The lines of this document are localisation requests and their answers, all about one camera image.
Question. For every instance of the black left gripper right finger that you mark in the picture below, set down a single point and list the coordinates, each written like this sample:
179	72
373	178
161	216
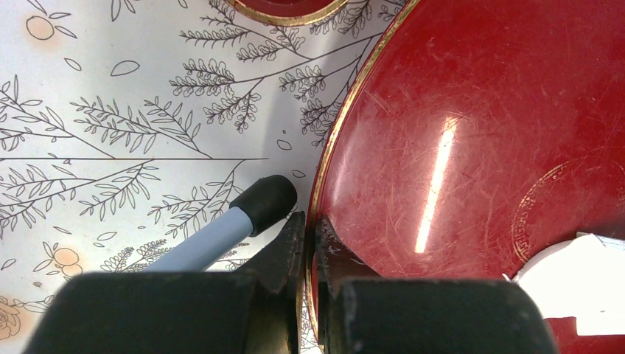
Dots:
359	311

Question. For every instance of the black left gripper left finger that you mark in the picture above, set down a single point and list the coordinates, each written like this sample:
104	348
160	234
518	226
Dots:
254	309

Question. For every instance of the round red tray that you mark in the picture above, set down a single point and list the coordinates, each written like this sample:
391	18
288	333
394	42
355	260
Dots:
477	134

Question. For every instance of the round cut dumpling wrapper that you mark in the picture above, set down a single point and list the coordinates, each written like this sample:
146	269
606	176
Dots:
583	279

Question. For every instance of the rectangular red tray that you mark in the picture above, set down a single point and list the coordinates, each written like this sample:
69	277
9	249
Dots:
287	13

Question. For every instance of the light blue music stand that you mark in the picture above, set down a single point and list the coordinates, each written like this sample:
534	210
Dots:
258	208

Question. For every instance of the floral table mat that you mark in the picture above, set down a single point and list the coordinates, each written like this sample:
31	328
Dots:
126	126

